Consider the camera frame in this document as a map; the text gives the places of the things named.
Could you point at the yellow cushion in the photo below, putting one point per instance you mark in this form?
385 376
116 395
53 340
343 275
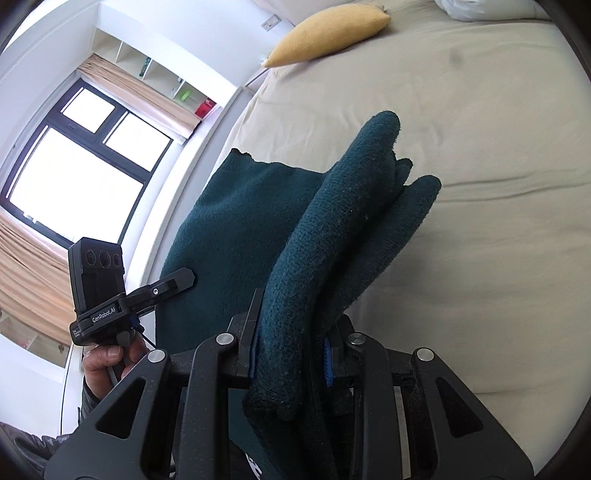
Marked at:
323 32

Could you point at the red shelf item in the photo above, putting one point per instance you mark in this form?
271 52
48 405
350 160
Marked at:
205 108

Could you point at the person's left hand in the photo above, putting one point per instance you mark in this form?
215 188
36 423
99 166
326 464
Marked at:
99 364

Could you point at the black framed window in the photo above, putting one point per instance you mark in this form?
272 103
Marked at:
99 138

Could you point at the white wall socket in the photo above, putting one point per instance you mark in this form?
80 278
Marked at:
271 22

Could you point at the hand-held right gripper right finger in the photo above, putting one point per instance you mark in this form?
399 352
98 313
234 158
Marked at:
328 364

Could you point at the dark green shelf item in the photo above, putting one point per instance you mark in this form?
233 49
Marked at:
145 67

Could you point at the white pillow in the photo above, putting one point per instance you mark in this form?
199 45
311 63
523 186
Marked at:
485 7

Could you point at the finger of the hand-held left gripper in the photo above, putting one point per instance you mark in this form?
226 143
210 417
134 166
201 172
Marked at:
161 290

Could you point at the dark teal knitted garment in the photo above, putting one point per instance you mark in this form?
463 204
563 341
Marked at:
240 221

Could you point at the beige curtain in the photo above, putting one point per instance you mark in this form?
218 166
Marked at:
138 99
32 277

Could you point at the person's left forearm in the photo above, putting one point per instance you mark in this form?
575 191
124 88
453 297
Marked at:
27 445

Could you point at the white wall shelf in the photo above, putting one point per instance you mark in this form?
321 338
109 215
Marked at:
124 50

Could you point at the bed with beige sheet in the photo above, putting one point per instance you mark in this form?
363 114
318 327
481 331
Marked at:
485 138

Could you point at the bright green shelf item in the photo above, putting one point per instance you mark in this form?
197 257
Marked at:
184 96

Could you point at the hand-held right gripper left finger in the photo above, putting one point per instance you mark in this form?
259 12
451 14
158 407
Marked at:
244 341

